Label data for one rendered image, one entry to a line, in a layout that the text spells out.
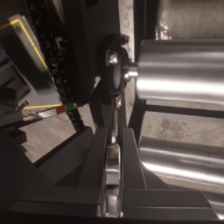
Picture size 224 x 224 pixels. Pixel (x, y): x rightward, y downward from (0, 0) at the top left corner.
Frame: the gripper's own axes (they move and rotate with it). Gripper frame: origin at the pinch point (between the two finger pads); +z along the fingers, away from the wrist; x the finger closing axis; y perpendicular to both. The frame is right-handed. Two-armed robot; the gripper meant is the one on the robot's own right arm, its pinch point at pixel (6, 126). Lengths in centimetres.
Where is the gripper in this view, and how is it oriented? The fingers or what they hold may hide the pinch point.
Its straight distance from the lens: 23.4
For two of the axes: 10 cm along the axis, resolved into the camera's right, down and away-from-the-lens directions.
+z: 8.5, 1.7, -5.0
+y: -5.3, 2.6, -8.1
